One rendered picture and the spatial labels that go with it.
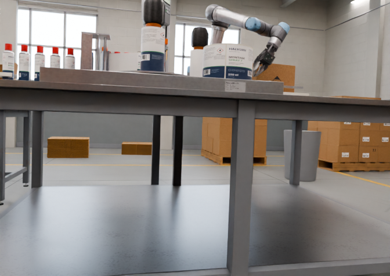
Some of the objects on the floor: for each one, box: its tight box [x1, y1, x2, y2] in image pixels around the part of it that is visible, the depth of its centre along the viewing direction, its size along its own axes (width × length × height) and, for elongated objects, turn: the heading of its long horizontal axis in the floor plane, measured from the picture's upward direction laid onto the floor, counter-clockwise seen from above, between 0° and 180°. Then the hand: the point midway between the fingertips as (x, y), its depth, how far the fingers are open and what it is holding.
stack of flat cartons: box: [47, 137, 89, 158], centre depth 553 cm, size 64×53×31 cm
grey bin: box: [284, 130, 322, 182], centre depth 414 cm, size 46×46×62 cm
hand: (253, 75), depth 194 cm, fingers closed
